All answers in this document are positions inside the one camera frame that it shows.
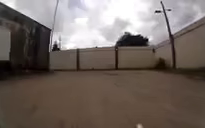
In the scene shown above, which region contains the cream wall with brown posts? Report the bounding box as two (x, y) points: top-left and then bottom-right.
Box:
(49, 10), (205, 71)

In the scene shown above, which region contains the thin grey pole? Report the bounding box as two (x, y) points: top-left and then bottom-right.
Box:
(49, 0), (60, 53)

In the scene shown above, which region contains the dark building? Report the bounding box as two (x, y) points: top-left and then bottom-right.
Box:
(0, 0), (52, 75)

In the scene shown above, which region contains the small dark tree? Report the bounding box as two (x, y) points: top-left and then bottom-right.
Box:
(51, 40), (61, 52)

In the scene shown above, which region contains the pole with crossarm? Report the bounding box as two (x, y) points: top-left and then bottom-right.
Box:
(154, 0), (177, 70)

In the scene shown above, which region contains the bush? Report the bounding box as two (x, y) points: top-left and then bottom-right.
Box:
(155, 57), (169, 70)

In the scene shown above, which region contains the brown dirt path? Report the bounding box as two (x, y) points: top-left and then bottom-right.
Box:
(0, 68), (205, 128)

